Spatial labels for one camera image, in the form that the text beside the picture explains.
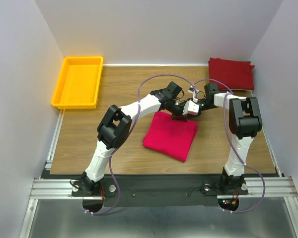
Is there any pink red t shirt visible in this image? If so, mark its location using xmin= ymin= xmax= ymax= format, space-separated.
xmin=143 ymin=112 xmax=198 ymax=162

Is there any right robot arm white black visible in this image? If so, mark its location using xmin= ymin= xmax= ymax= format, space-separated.
xmin=202 ymin=83 xmax=263 ymax=193

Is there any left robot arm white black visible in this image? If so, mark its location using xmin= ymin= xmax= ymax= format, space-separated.
xmin=81 ymin=81 xmax=192 ymax=195

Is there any folded dark red shirt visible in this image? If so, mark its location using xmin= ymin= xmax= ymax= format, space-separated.
xmin=208 ymin=58 xmax=255 ymax=91

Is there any yellow plastic tray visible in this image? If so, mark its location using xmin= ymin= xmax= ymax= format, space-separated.
xmin=51 ymin=56 xmax=103 ymax=110

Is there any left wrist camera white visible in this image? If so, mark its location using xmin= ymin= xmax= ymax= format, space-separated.
xmin=183 ymin=100 xmax=199 ymax=116

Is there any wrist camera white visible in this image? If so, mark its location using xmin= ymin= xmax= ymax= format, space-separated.
xmin=183 ymin=100 xmax=199 ymax=116
xmin=188 ymin=86 xmax=199 ymax=98

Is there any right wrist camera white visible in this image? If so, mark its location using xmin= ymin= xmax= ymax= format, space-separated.
xmin=188 ymin=86 xmax=199 ymax=98

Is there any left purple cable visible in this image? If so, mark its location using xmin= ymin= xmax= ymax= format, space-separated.
xmin=83 ymin=73 xmax=199 ymax=216

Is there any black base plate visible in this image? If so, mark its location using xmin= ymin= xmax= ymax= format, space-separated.
xmin=72 ymin=174 xmax=248 ymax=212

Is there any aluminium rail frame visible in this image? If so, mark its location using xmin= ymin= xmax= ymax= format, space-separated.
xmin=19 ymin=110 xmax=298 ymax=238

